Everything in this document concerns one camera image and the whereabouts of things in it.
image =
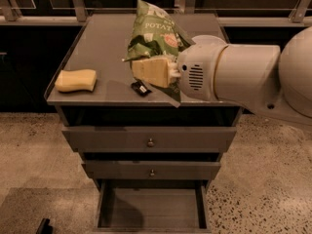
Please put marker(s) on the black object on floor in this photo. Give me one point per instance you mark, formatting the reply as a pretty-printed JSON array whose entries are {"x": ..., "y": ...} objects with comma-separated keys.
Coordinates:
[{"x": 44, "y": 227}]

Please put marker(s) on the metal railing frame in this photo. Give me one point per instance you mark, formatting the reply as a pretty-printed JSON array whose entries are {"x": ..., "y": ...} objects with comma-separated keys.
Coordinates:
[{"x": 78, "y": 4}]

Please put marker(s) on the black snack bar wrapper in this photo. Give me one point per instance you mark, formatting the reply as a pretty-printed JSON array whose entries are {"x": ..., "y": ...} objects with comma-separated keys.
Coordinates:
[{"x": 140, "y": 89}]

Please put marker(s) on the grey bottom drawer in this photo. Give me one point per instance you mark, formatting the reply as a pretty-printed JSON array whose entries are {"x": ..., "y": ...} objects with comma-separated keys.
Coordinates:
[{"x": 152, "y": 207}]

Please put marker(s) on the grey drawer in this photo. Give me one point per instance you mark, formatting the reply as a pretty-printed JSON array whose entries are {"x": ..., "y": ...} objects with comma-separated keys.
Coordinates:
[
  {"x": 152, "y": 207},
  {"x": 149, "y": 139},
  {"x": 151, "y": 170}
]

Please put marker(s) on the yellow sponge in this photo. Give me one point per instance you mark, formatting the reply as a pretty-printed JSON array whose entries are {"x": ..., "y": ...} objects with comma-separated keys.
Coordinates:
[{"x": 76, "y": 80}]

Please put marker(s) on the grey middle drawer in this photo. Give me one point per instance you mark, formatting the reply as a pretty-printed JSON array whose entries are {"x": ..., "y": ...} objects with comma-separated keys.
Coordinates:
[{"x": 151, "y": 170}]

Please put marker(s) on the green jalapeno chip bag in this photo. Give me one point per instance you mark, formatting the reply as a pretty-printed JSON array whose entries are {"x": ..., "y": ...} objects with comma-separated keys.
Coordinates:
[{"x": 156, "y": 35}]

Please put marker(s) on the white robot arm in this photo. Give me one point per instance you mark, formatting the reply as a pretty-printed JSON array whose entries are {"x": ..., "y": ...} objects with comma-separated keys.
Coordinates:
[{"x": 267, "y": 80}]

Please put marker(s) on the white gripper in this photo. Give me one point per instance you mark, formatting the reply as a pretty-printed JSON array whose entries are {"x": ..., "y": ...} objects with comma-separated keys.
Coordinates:
[{"x": 199, "y": 69}]

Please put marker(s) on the grey top drawer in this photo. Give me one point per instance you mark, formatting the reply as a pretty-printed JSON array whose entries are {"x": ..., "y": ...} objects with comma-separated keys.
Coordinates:
[{"x": 149, "y": 139}]

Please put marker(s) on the grey drawer cabinet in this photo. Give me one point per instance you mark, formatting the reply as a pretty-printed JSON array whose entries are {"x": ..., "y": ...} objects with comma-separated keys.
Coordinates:
[{"x": 101, "y": 45}]

